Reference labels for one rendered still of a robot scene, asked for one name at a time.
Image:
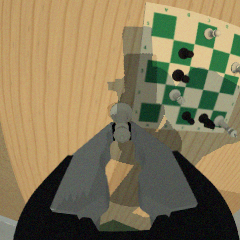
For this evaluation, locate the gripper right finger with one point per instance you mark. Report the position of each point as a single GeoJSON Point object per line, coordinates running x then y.
{"type": "Point", "coordinates": [170, 185]}

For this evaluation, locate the chessboard with green and cream squares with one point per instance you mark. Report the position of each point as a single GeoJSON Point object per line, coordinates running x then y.
{"type": "Point", "coordinates": [213, 88]}

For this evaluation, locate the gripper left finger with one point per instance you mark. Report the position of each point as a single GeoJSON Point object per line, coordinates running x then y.
{"type": "Point", "coordinates": [76, 188]}

